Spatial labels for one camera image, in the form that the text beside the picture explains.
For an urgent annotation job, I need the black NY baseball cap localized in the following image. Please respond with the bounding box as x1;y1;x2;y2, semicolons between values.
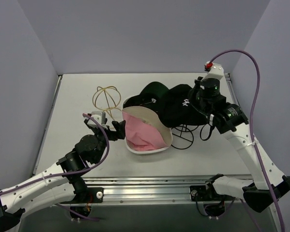
157;84;207;128

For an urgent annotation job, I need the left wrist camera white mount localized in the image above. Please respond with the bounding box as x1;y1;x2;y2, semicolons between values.
83;111;107;128

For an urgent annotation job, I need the white perforated tray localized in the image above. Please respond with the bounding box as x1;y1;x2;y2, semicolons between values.
124;96;172;155

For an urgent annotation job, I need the pink bucket hat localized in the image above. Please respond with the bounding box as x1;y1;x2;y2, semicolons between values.
121;107;172;152

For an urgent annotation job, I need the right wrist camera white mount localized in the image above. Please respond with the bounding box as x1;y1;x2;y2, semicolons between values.
204;61;224;80

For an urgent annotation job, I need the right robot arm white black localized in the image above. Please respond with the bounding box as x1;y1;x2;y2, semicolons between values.
188;77;290;213

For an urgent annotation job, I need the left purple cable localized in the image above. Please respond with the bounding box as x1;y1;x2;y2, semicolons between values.
0;113;110;222

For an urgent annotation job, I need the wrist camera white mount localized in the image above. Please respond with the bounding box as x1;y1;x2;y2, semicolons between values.
204;61;224;80
83;111;107;128

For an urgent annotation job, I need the gold wire hat stand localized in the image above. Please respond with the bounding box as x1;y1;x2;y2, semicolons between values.
92;86;122;120

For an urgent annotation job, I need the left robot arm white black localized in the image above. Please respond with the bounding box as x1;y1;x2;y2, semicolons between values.
0;115;126;231

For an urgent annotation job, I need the black cap green brim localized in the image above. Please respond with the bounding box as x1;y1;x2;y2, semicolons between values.
122;81;169;114

